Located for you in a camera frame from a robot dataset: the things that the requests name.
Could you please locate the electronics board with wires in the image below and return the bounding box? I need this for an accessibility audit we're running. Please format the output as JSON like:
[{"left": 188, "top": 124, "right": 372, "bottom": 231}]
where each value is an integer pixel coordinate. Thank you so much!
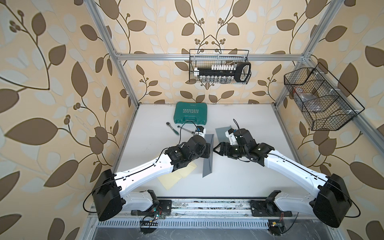
[
  {"left": 268, "top": 218, "right": 286, "bottom": 236},
  {"left": 140, "top": 207, "right": 163, "bottom": 235}
]

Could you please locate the left electronics board with wires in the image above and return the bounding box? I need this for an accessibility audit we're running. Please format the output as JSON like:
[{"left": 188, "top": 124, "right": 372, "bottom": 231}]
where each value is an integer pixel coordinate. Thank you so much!
[{"left": 140, "top": 207, "right": 163, "bottom": 235}]

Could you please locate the yellow envelope red seal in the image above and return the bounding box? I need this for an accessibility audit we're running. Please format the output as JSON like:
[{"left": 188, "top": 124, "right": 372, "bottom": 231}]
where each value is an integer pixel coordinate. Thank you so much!
[{"left": 158, "top": 172, "right": 183, "bottom": 190}]

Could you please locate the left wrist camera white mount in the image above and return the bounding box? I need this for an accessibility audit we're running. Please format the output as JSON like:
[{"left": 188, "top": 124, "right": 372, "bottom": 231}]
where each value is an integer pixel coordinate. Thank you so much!
[{"left": 194, "top": 126, "right": 207, "bottom": 138}]

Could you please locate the black wire basket back wall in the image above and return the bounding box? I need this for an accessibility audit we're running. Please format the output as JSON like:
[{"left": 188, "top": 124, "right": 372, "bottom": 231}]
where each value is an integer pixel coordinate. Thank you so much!
[{"left": 189, "top": 49, "right": 252, "bottom": 85}]

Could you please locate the black socket set holder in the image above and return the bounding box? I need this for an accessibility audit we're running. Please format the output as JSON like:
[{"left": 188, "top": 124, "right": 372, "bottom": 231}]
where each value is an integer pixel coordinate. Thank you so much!
[{"left": 192, "top": 62, "right": 252, "bottom": 84}]

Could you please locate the light blue envelope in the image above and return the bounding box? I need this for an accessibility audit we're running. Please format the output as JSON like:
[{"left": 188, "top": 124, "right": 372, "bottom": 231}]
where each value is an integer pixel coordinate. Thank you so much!
[{"left": 215, "top": 126, "right": 232, "bottom": 143}]

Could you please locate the green tool case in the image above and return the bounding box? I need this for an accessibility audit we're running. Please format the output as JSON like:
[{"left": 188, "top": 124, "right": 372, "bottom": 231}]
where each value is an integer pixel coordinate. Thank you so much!
[{"left": 174, "top": 102, "right": 208, "bottom": 125}]

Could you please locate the silver combination wrench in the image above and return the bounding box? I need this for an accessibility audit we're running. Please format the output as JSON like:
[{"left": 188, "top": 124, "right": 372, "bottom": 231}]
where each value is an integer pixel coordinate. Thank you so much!
[{"left": 177, "top": 126, "right": 195, "bottom": 135}]

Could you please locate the ratchet wrench green handle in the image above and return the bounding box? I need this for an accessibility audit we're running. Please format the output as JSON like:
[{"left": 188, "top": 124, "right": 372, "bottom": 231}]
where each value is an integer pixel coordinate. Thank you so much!
[{"left": 166, "top": 122, "right": 180, "bottom": 136}]

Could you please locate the black wire basket wall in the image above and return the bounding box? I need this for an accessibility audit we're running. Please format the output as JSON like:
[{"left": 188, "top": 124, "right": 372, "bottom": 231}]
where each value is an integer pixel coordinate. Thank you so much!
[
  {"left": 284, "top": 63, "right": 365, "bottom": 131},
  {"left": 189, "top": 49, "right": 252, "bottom": 85}
]

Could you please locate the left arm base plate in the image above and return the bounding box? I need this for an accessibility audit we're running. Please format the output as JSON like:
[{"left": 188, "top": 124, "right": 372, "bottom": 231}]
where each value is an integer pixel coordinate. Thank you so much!
[{"left": 130, "top": 190, "right": 172, "bottom": 217}]

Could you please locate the black wire basket right wall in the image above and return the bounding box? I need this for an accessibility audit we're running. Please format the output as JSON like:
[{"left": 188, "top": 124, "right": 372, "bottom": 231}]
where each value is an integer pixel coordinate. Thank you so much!
[{"left": 284, "top": 63, "right": 365, "bottom": 131}]

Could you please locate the clear plastic bag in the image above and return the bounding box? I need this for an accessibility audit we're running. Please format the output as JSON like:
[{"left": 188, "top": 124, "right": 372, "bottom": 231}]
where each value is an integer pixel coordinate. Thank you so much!
[{"left": 294, "top": 87, "right": 322, "bottom": 112}]

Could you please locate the right electronics board with wires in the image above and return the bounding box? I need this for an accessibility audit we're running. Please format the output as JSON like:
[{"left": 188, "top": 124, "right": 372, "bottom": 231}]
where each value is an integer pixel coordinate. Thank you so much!
[{"left": 268, "top": 218, "right": 286, "bottom": 236}]

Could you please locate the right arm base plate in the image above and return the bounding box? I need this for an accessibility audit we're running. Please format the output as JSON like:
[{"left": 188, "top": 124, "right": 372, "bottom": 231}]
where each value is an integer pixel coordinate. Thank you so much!
[{"left": 250, "top": 190, "right": 293, "bottom": 218}]

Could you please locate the dark grey envelope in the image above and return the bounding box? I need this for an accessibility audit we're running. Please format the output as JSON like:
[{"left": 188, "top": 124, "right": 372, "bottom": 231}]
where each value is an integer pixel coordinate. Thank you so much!
[{"left": 203, "top": 134, "right": 215, "bottom": 178}]

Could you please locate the aluminium rail front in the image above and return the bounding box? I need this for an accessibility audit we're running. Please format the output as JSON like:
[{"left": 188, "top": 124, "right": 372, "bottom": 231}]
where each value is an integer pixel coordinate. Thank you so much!
[{"left": 87, "top": 197, "right": 337, "bottom": 220}]

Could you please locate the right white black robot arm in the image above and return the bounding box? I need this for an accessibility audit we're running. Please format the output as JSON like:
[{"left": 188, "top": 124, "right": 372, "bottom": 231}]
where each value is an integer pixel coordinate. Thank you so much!
[{"left": 213, "top": 129, "right": 354, "bottom": 228}]

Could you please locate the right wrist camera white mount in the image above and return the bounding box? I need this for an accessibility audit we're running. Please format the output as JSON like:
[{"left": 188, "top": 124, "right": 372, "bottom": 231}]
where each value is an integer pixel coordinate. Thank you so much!
[{"left": 225, "top": 129, "right": 238, "bottom": 146}]

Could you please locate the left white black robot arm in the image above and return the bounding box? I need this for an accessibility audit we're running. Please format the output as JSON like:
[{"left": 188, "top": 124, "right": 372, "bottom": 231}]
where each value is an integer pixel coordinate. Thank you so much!
[{"left": 91, "top": 135, "right": 211, "bottom": 222}]

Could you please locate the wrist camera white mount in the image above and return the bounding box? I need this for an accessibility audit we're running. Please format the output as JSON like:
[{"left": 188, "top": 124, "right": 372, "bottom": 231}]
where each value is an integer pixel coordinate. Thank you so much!
[
  {"left": 225, "top": 129, "right": 238, "bottom": 146},
  {"left": 194, "top": 126, "right": 207, "bottom": 138}
]

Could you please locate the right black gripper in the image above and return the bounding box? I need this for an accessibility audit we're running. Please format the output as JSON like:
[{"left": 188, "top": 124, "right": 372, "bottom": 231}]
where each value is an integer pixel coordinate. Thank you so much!
[{"left": 213, "top": 141, "right": 248, "bottom": 159}]

